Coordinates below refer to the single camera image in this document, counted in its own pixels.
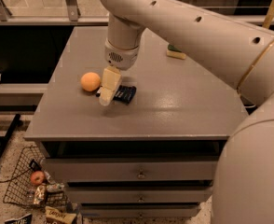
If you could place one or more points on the dark blue snack bag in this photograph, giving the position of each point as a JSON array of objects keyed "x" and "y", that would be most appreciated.
[{"x": 26, "y": 219}]

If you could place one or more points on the green and yellow sponge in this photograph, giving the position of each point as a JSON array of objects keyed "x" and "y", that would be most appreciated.
[{"x": 175, "y": 53}]

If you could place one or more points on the black wire basket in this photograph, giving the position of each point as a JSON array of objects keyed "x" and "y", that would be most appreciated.
[{"x": 20, "y": 190}]

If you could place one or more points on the red apple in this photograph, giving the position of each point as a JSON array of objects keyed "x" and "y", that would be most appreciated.
[{"x": 37, "y": 178}]

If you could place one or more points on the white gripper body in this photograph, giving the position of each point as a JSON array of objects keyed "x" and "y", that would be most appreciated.
[{"x": 120, "y": 58}]

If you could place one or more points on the dark blue rxbar wrapper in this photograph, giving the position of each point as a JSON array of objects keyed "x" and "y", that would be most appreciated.
[{"x": 123, "y": 94}]

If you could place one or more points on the orange fruit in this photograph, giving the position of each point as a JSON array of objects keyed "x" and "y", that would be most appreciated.
[{"x": 90, "y": 81}]

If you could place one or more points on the black metal stand leg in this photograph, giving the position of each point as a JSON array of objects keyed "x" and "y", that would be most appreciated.
[{"x": 4, "y": 139}]

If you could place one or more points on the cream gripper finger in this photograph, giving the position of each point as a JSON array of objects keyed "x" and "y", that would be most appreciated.
[{"x": 111, "y": 81}]

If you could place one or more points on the grey drawer cabinet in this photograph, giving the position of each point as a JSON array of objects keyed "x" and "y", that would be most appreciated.
[{"x": 153, "y": 157}]

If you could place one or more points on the shiny foil snack packet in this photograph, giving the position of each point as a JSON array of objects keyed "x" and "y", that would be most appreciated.
[{"x": 40, "y": 194}]

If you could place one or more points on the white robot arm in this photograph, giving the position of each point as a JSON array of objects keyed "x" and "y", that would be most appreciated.
[{"x": 240, "y": 54}]

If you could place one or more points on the yellow snack bag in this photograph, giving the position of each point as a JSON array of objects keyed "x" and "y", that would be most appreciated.
[{"x": 55, "y": 216}]

